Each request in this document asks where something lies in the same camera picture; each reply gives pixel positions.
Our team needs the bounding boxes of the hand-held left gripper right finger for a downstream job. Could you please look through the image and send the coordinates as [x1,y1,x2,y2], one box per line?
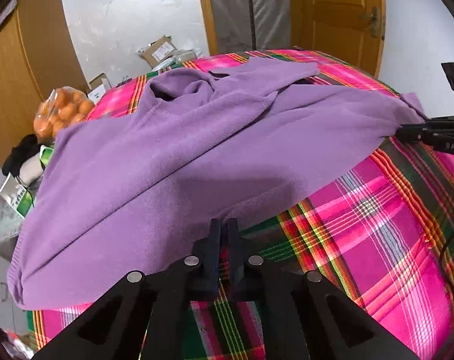
[227,217,420,360]

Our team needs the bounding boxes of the metal door handle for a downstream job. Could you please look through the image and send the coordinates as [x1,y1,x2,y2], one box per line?
[357,6,386,40]

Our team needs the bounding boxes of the silver mailer bags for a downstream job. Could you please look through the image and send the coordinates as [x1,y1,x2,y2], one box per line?
[152,49,203,72]

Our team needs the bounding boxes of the cardboard parcel box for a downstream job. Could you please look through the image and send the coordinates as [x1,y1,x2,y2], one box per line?
[139,35,177,67]

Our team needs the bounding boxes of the white carton box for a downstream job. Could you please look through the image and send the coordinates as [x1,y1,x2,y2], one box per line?
[88,73,111,102]

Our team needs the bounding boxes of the green white carton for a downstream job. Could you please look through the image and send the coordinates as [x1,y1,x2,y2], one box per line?
[0,174,36,218]

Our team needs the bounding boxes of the wooden door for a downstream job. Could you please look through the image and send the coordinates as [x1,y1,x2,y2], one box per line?
[289,0,387,79]

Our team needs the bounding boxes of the wooden door frame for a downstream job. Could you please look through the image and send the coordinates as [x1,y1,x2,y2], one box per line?
[195,0,218,56]

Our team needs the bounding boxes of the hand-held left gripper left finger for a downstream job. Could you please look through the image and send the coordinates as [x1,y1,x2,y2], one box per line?
[32,217,222,360]

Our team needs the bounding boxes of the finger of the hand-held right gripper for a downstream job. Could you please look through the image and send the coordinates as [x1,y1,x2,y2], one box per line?
[418,117,454,130]
[394,123,449,145]

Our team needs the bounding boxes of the green tissue pack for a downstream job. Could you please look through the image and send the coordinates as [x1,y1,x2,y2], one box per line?
[40,145,55,169]

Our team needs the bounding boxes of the purple sweater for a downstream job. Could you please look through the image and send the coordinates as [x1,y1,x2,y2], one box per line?
[7,59,434,311]

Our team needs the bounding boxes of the plastic bag of oranges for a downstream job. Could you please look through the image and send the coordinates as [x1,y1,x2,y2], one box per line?
[33,87,96,145]

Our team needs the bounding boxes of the grey plastic zip curtain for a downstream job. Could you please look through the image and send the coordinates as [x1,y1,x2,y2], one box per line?
[206,0,291,55]

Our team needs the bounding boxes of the wooden wardrobe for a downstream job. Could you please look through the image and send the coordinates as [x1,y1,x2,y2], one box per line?
[0,0,89,166]

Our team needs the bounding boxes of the pink green plaid bed sheet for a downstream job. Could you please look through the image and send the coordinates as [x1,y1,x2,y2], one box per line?
[32,49,454,360]

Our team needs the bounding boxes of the black cloth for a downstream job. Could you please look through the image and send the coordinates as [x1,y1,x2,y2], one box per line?
[2,134,44,176]

